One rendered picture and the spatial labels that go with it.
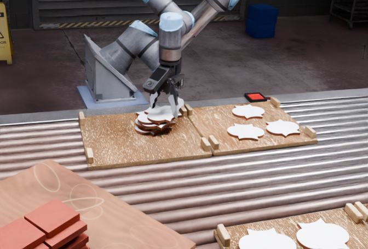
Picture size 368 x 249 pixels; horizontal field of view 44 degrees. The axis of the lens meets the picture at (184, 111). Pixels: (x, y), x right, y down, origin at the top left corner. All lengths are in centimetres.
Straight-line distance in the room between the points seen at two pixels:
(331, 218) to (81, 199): 68
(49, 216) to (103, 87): 120
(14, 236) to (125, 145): 80
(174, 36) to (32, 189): 67
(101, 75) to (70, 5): 432
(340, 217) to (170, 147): 58
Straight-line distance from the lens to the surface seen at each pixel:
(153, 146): 155
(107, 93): 199
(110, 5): 637
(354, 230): 133
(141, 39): 196
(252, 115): 180
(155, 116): 159
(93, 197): 113
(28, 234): 81
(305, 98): 213
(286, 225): 127
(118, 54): 197
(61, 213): 84
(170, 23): 149
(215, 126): 171
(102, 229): 104
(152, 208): 130
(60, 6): 622
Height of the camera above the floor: 172
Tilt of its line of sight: 26 degrees down
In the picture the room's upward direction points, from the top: 4 degrees clockwise
